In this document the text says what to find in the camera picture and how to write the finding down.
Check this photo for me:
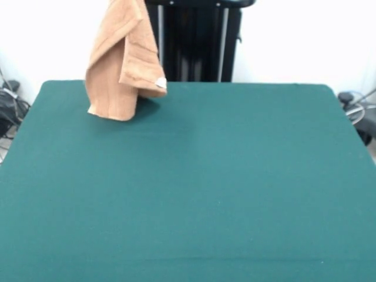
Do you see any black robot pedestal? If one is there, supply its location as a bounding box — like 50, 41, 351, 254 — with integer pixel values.
144, 0, 256, 83

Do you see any dark green table cloth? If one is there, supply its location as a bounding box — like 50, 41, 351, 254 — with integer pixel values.
0, 79, 376, 282

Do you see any tan terry towel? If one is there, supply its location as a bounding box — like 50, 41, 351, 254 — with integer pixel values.
85, 0, 168, 122

